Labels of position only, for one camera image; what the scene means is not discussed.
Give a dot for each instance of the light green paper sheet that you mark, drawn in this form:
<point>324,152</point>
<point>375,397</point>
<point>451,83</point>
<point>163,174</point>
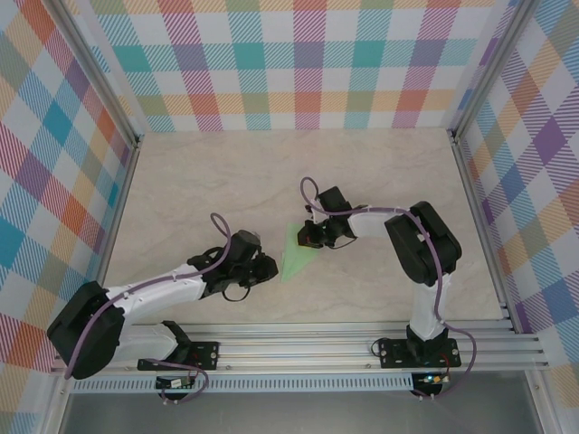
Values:
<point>291,262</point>

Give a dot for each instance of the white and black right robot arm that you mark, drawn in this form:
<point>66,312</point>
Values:
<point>371,223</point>

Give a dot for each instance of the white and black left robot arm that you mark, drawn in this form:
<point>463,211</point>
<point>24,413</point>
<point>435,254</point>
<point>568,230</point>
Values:
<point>154,294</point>

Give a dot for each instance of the dark circuit board white label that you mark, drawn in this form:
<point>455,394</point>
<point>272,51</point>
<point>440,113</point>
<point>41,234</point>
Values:
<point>174,383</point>

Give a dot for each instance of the small circuit board with LED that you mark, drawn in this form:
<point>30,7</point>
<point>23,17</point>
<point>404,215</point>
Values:
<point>432,379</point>

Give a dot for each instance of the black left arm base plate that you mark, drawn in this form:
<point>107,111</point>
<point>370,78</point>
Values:
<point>205,355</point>

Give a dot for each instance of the aluminium side rail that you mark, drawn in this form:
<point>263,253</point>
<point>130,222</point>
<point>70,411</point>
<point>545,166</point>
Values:
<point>480,226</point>
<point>115,226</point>

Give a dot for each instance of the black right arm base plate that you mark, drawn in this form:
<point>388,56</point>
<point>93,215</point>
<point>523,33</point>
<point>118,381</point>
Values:
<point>393,355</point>

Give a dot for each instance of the aluminium frame post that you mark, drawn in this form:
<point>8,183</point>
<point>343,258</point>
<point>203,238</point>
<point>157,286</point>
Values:
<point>97,68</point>
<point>489,68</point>

